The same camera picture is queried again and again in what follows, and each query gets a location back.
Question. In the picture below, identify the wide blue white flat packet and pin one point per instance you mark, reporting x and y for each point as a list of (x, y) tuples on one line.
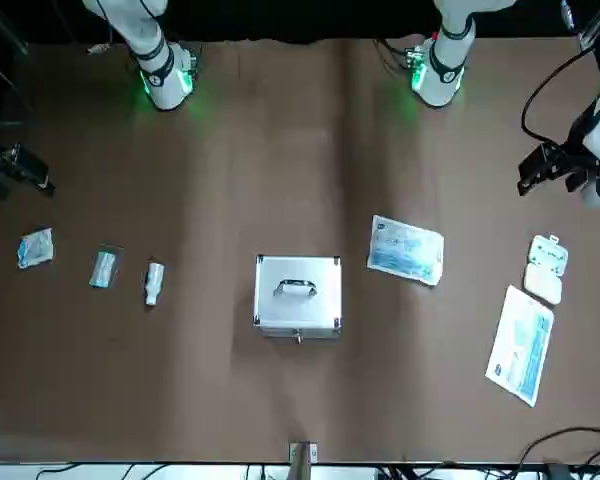
[(405, 250)]

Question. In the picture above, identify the white disinfectant bottle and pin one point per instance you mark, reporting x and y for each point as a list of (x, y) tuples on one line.
[(154, 282)]

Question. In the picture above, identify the aluminium camera mount bar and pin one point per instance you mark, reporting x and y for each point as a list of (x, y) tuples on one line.
[(587, 30)]

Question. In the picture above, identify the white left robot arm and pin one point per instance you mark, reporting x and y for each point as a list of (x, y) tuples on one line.
[(447, 65)]

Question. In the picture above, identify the blue white gauze packet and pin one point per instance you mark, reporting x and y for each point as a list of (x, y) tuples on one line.
[(35, 248)]

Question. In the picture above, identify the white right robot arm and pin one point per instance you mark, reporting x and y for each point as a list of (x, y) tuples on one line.
[(160, 65)]

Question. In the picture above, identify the teal bandage roll clear bag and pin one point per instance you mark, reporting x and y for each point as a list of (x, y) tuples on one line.
[(104, 267)]

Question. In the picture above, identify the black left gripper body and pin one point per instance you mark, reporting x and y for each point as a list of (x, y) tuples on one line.
[(575, 165)]

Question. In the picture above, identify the long blue white flat packet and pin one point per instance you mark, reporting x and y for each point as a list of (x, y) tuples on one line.
[(520, 345)]

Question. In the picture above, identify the aluminium first-aid case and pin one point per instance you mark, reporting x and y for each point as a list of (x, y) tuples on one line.
[(297, 305)]

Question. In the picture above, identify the aluminium post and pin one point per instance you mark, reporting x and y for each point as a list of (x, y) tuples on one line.
[(302, 462)]

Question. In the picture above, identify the white pill box blue dots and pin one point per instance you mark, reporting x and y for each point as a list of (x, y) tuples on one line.
[(549, 254)]

